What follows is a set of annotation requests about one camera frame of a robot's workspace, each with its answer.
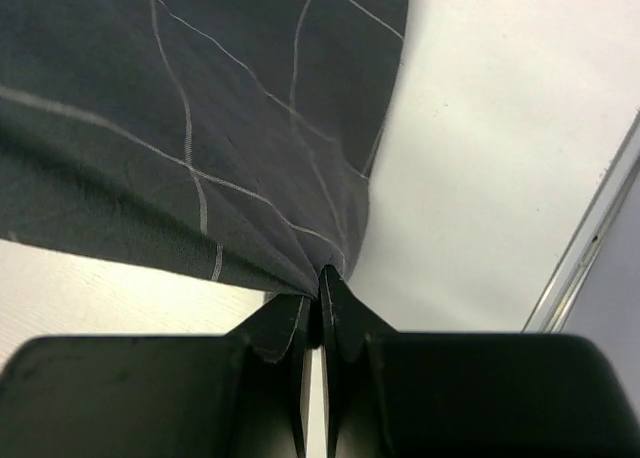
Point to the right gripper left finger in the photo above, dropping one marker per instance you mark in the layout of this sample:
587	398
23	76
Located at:
241	394

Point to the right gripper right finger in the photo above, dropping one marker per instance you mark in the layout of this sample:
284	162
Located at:
421	394

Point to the dark grey checked pillowcase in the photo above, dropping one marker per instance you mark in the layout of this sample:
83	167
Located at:
226	140

